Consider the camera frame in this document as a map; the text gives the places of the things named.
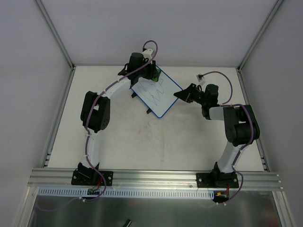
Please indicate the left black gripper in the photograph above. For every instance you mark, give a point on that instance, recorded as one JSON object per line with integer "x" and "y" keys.
{"x": 150, "y": 71}

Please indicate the green bone-shaped eraser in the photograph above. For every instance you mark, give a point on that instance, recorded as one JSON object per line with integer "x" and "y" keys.
{"x": 156, "y": 75}

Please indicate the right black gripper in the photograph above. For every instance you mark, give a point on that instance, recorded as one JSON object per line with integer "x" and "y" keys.
{"x": 192, "y": 93}

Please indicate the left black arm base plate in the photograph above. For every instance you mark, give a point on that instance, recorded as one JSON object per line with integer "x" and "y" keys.
{"x": 79, "y": 178}

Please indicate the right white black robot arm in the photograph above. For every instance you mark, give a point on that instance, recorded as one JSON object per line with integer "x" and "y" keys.
{"x": 241, "y": 129}

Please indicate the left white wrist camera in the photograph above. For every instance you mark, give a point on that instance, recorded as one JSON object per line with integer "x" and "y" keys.
{"x": 148, "y": 53}

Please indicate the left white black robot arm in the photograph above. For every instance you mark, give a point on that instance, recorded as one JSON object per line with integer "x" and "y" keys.
{"x": 95, "y": 113}

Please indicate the left aluminium frame post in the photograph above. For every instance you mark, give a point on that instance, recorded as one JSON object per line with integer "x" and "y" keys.
{"x": 49, "y": 23}

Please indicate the right aluminium frame post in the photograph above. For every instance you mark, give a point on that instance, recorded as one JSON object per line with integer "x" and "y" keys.
{"x": 267, "y": 21}

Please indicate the white slotted cable duct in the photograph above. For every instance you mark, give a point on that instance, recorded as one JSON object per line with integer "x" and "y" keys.
{"x": 127, "y": 193}

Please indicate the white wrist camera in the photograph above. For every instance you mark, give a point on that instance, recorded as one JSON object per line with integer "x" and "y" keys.
{"x": 148, "y": 53}
{"x": 200, "y": 79}

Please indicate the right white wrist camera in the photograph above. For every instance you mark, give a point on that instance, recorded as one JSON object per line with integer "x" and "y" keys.
{"x": 200, "y": 79}

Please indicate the aluminium mounting rail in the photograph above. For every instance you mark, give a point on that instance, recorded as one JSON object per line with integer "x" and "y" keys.
{"x": 153, "y": 179}

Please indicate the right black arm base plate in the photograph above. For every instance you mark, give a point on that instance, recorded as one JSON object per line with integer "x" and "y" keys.
{"x": 220, "y": 180}

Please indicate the aluminium frame post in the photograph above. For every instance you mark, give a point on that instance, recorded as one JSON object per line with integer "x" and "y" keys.
{"x": 49, "y": 23}
{"x": 267, "y": 21}

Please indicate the blue-framed whiteboard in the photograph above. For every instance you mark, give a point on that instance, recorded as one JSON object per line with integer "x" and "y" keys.
{"x": 157, "y": 96}

